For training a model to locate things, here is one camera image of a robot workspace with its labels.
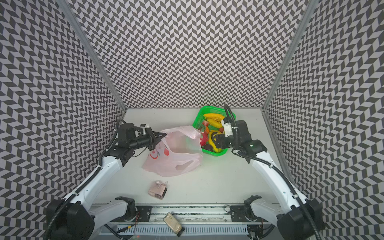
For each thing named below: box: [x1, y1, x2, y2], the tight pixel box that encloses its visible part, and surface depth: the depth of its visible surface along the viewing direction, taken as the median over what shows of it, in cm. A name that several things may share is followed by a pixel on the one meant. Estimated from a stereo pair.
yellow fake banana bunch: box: [203, 113, 225, 128], surface depth 108 cm
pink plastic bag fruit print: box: [142, 126, 203, 177], surface depth 73 cm
